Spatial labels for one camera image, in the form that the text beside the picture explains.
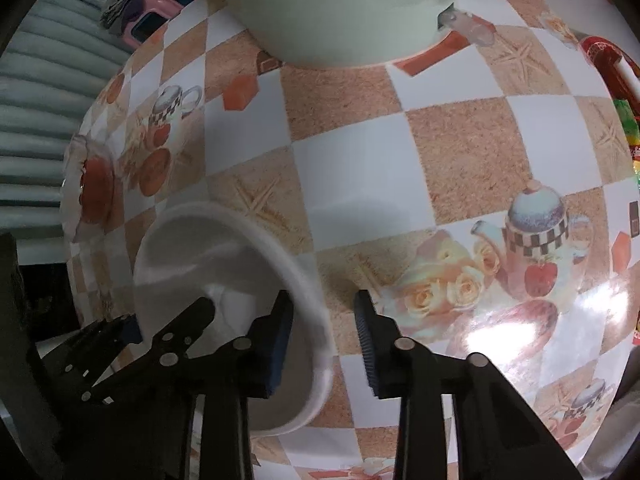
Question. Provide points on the pale green appliance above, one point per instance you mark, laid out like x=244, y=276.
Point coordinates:
x=340, y=10

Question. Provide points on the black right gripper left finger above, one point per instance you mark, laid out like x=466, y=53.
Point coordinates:
x=248, y=367

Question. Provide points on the patterned checkered tablecloth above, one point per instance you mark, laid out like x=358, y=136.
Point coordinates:
x=484, y=196

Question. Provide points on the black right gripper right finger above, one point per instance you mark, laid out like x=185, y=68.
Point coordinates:
x=499, y=436

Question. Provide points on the pale green curtain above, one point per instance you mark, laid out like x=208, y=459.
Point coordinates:
x=52, y=69

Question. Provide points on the red packaged snack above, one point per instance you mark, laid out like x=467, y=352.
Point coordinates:
x=619, y=72

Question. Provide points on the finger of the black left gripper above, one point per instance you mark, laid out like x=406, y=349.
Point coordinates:
x=91, y=351
x=180, y=329

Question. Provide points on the pink plastic stool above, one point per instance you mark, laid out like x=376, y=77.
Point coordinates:
x=141, y=18

